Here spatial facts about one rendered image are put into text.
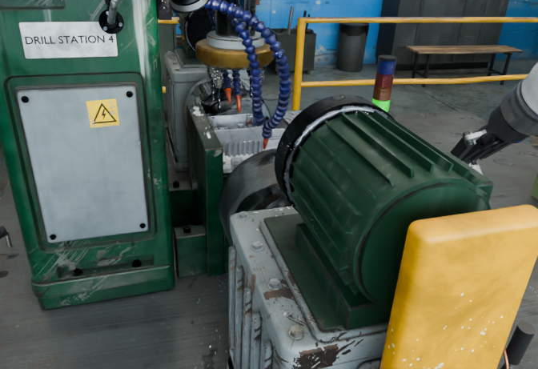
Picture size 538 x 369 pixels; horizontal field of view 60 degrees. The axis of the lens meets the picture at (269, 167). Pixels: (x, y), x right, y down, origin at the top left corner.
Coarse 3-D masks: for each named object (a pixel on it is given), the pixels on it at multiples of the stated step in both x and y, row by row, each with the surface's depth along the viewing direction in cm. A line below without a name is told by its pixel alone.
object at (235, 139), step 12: (216, 120) 116; (228, 120) 119; (240, 120) 120; (216, 132) 109; (228, 132) 110; (240, 132) 111; (252, 132) 111; (228, 144) 111; (240, 144) 112; (252, 144) 113; (228, 156) 112
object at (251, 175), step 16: (256, 160) 93; (272, 160) 91; (240, 176) 92; (256, 176) 88; (272, 176) 86; (224, 192) 94; (240, 192) 88; (256, 192) 84; (272, 192) 82; (224, 208) 93; (240, 208) 85; (256, 208) 82; (224, 224) 93
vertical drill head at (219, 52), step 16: (240, 0) 98; (224, 16) 100; (224, 32) 101; (256, 32) 108; (208, 48) 101; (224, 48) 101; (240, 48) 100; (256, 48) 102; (208, 64) 101; (224, 64) 99; (240, 64) 99
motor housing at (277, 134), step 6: (276, 132) 119; (282, 132) 119; (270, 138) 116; (276, 138) 117; (270, 144) 116; (276, 144) 116; (240, 156) 113; (246, 156) 113; (228, 162) 112; (228, 168) 112; (228, 174) 111
